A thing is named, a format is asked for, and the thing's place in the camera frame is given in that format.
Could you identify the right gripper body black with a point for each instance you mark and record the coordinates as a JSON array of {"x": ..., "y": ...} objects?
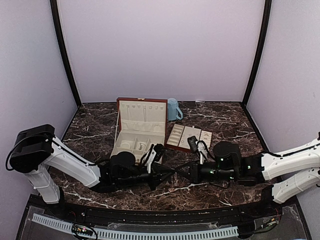
[{"x": 195, "y": 179}]

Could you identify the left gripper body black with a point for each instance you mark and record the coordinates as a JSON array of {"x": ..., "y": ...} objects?
[{"x": 155, "y": 176}]

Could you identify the brown jewelry tray cream lining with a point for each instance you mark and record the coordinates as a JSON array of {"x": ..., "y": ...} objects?
[{"x": 178, "y": 138}]

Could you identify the brown jewelry box cream lining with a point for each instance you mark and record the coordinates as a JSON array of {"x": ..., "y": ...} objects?
[{"x": 142, "y": 122}]

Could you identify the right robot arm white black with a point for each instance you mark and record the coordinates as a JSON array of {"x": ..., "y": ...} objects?
[{"x": 226, "y": 163}]

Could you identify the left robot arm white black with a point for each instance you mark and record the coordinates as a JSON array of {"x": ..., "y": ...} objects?
[{"x": 37, "y": 148}]

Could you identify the light blue mug upside down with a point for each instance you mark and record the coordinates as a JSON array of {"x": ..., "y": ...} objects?
[{"x": 173, "y": 110}]

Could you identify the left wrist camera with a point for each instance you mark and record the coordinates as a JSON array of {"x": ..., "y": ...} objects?
[{"x": 154, "y": 154}]

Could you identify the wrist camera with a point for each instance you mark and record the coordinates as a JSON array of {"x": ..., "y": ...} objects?
[
  {"x": 198, "y": 147},
  {"x": 154, "y": 154}
]

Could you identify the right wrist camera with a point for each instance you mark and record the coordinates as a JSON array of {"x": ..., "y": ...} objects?
[{"x": 198, "y": 147}]

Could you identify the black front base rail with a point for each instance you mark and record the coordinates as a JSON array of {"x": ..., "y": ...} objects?
[{"x": 96, "y": 216}]

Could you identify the white slotted cable duct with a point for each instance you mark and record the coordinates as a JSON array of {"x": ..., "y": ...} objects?
[{"x": 97, "y": 233}]

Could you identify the right black frame post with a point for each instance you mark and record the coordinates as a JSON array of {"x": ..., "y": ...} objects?
[{"x": 259, "y": 51}]

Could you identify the black frame post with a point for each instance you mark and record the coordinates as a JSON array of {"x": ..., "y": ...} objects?
[
  {"x": 259, "y": 51},
  {"x": 63, "y": 51}
]

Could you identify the left black frame post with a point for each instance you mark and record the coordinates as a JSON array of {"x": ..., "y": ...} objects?
[{"x": 63, "y": 51}]

